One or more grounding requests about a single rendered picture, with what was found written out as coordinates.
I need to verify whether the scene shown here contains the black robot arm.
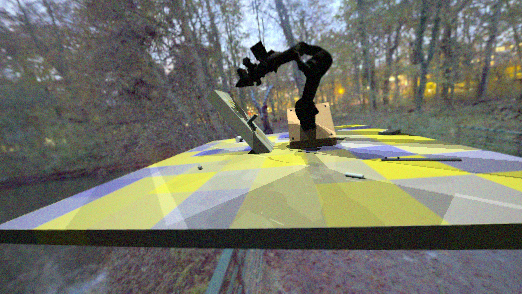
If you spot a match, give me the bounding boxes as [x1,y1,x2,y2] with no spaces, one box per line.
[250,40,333,131]

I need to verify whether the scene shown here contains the small grey cylinder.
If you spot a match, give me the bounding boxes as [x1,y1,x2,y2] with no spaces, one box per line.
[345,172,364,179]

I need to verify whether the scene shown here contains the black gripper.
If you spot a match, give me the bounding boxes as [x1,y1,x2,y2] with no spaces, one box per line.
[235,64,265,88]

